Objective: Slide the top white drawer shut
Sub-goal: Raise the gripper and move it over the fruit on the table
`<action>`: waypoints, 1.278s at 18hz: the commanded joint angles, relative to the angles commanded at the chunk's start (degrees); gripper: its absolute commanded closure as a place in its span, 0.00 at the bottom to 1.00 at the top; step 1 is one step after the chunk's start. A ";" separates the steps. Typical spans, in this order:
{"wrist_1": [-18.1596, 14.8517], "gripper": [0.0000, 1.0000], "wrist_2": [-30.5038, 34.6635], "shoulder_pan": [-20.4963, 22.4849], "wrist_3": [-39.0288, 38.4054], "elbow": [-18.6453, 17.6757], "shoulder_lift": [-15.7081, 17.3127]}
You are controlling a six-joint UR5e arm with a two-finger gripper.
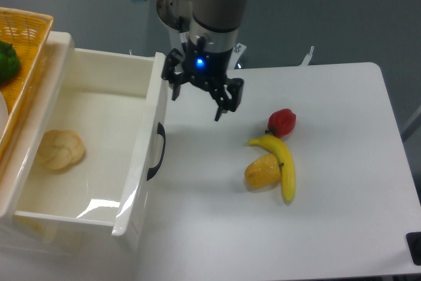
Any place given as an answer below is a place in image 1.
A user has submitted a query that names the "white drawer cabinet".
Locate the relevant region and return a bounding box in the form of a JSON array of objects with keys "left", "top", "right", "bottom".
[{"left": 1, "top": 32, "right": 155, "bottom": 252}]

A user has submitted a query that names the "yellow banana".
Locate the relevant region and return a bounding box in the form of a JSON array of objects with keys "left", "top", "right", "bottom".
[{"left": 248, "top": 134, "right": 296, "bottom": 204}]

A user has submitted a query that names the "green bell pepper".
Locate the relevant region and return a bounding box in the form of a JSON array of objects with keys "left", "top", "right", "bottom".
[{"left": 1, "top": 41, "right": 20, "bottom": 84}]

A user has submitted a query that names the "black corner object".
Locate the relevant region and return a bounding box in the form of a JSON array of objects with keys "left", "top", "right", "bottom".
[{"left": 406, "top": 232, "right": 421, "bottom": 266}]

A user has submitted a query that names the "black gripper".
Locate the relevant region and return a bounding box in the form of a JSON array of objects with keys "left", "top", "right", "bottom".
[{"left": 161, "top": 37, "right": 244, "bottom": 122}]

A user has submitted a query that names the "orange wicker basket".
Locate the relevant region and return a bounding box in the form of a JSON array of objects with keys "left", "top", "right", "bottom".
[{"left": 1, "top": 7, "right": 54, "bottom": 155}]

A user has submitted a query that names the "red bell pepper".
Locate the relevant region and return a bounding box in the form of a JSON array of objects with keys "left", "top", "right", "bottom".
[{"left": 265, "top": 109, "right": 297, "bottom": 138}]

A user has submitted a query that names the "black top drawer handle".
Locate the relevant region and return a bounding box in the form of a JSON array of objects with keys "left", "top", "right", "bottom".
[{"left": 147, "top": 122, "right": 166, "bottom": 181}]

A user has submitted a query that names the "white table bracket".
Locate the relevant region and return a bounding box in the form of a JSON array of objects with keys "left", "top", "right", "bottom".
[{"left": 300, "top": 45, "right": 314, "bottom": 66}]

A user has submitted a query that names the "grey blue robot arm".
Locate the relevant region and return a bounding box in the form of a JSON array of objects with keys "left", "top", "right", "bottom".
[{"left": 133, "top": 0, "right": 247, "bottom": 119}]

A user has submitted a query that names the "white drawer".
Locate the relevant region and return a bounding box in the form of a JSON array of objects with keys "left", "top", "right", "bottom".
[{"left": 17, "top": 53, "right": 167, "bottom": 249}]

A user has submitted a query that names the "bread roll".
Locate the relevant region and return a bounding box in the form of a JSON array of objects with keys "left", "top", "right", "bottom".
[{"left": 36, "top": 130, "right": 86, "bottom": 170}]

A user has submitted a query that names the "yellow orange bell pepper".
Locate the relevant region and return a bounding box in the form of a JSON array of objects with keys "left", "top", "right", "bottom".
[{"left": 244, "top": 154, "right": 284, "bottom": 190}]

